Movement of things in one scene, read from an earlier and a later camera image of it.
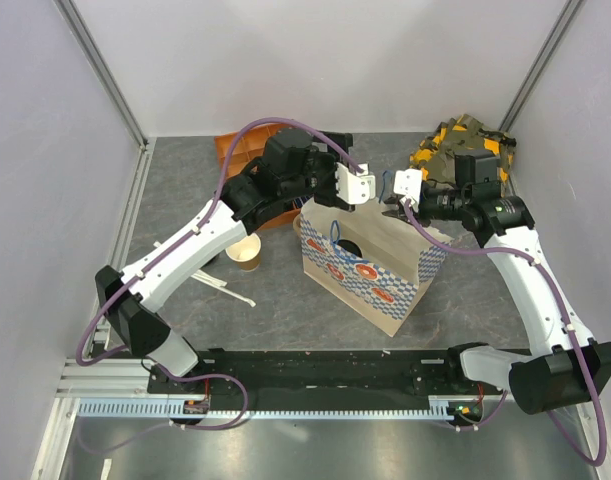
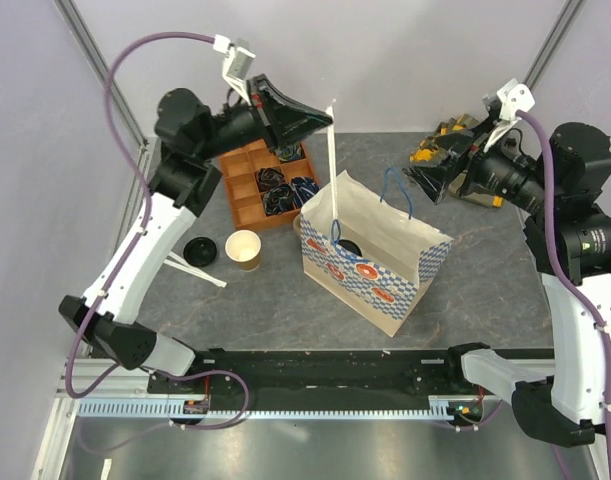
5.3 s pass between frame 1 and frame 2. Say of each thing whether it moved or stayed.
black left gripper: moved
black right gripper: moved
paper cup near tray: stayed
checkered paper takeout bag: stayed
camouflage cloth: stayed
